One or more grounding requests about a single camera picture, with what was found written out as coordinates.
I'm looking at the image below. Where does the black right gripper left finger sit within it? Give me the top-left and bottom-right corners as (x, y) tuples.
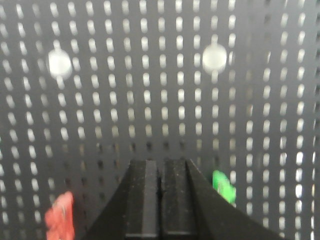
(86, 160), (160, 240)

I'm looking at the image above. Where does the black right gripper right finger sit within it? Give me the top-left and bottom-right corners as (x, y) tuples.
(160, 159), (281, 240)

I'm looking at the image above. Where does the black perforated pegboard panel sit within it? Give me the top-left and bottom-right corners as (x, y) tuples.
(0, 0), (320, 240)

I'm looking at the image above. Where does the right white round plug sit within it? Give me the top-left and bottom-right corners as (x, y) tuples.
(201, 37), (228, 83)

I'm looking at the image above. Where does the white round plug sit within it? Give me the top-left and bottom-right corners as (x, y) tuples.
(201, 37), (228, 83)
(47, 39), (73, 89)

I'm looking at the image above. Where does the left white round plug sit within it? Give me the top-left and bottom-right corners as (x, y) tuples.
(47, 39), (73, 89)

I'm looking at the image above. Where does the green toggle switch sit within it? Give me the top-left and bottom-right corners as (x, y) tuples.
(212, 170), (236, 204)

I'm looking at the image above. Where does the red toggle switch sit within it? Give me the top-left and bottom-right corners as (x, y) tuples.
(44, 191), (75, 240)

